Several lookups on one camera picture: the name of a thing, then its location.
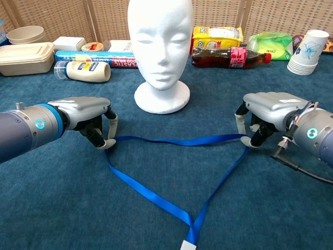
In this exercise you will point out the beige lidded lunch box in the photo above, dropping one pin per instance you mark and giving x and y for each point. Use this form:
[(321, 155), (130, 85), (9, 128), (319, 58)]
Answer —
[(23, 58)]

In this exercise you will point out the cola bottle red label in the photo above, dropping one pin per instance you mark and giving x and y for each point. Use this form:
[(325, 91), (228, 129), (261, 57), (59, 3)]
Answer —
[(216, 58)]

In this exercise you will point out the white carton behind head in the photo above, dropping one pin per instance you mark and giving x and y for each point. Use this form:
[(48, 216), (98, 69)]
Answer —
[(119, 46)]

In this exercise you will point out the chocolate cookie bag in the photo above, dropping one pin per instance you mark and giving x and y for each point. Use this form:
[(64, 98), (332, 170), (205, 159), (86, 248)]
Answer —
[(329, 47)]

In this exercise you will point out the white foam mannequin head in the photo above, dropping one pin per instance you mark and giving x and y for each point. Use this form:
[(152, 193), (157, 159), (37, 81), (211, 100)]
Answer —
[(161, 39)]

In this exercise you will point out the beige bowl stack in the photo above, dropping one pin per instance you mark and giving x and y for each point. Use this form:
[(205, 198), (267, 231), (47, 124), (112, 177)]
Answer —
[(26, 34)]

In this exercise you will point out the mayonnaise squeeze bottle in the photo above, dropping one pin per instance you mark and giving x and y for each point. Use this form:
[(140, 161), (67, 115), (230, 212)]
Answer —
[(88, 71)]

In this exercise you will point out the round lidded cup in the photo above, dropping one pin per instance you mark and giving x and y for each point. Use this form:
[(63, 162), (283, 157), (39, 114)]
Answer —
[(92, 47)]

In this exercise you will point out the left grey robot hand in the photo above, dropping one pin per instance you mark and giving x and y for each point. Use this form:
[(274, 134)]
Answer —
[(83, 108)]

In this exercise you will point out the small white box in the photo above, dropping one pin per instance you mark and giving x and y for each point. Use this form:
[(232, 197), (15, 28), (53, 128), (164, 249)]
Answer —
[(69, 43)]

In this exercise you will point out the blue lidded plastic container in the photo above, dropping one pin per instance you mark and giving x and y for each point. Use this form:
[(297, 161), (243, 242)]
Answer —
[(1, 31)]

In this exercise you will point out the blue plastic wrap box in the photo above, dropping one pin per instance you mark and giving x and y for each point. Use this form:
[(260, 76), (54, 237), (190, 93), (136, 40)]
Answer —
[(86, 55)]

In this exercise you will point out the teal table cloth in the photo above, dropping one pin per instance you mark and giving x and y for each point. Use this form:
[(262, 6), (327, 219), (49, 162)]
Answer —
[(52, 195)]

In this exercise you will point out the wicker folding screen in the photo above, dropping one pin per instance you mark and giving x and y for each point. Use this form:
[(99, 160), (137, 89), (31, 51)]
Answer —
[(52, 15)]

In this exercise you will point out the green wet wipes pack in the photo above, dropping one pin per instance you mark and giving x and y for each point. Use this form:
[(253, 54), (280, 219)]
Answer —
[(273, 44)]

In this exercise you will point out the stack of white paper cups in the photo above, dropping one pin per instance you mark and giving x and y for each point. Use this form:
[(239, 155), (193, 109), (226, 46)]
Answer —
[(308, 49)]

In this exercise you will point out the yellow snack bag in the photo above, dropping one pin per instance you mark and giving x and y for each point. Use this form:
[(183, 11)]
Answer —
[(205, 36)]

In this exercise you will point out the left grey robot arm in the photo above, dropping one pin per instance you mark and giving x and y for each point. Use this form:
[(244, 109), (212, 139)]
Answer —
[(23, 130)]

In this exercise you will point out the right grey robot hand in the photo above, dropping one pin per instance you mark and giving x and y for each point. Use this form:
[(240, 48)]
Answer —
[(273, 104)]

